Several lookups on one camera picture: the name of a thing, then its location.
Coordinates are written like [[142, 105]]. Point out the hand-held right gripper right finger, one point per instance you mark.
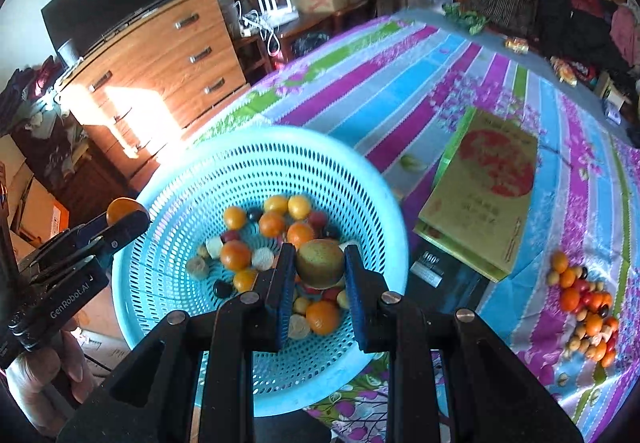
[[357, 303]]

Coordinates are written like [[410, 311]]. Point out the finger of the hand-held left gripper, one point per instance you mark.
[[125, 230]]

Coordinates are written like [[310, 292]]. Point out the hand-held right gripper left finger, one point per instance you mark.
[[285, 303]]

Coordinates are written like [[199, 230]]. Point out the small orange fruit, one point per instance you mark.
[[122, 209]]

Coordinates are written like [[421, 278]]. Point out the brown kiwi fruit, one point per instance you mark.
[[320, 263]]

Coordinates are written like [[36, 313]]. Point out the turquoise plastic basket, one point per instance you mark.
[[200, 173]]

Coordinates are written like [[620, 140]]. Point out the pile of oranges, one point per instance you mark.
[[235, 255], [568, 300]]

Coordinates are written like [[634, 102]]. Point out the pile of brown longans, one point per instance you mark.
[[570, 354]]

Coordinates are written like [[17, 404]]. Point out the person's left hand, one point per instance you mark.
[[40, 373]]

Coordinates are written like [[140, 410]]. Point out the brown longan fruit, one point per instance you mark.
[[343, 299], [202, 251], [300, 305]]

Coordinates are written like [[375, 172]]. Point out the pale peeled fruit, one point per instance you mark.
[[262, 259], [197, 268], [215, 247], [299, 327]]

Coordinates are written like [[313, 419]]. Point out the red tomato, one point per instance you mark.
[[317, 220], [330, 294], [230, 236], [585, 299]]

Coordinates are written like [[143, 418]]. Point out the dark purple plum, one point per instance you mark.
[[222, 289], [255, 214], [603, 310], [580, 273]]

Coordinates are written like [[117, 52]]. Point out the cardboard box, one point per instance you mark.
[[107, 348]]

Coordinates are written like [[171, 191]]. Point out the orange box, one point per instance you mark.
[[45, 213]]

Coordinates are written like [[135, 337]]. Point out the black printed box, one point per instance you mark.
[[442, 285]]

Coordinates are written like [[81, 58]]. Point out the dark cluttered shelf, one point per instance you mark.
[[60, 158]]

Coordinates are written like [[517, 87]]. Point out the yellow gift box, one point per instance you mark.
[[480, 193]]

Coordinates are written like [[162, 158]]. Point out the wooden dresser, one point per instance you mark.
[[165, 63]]

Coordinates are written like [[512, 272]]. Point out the white power strip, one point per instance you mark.
[[247, 25]]

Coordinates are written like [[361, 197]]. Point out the white router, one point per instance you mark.
[[275, 3]]

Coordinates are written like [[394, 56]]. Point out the dark wooden desk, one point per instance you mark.
[[320, 30]]

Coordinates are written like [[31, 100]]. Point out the yellow snack packet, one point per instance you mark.
[[517, 44]]

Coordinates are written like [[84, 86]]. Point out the green leafy vegetables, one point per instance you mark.
[[465, 18]]

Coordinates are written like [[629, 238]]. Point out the yellow food package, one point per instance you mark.
[[567, 70]]

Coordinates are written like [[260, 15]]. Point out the small blue white box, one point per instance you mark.
[[612, 110]]

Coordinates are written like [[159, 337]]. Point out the pile of dark clothes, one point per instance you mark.
[[575, 28]]

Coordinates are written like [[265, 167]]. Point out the pink garment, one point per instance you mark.
[[625, 28]]

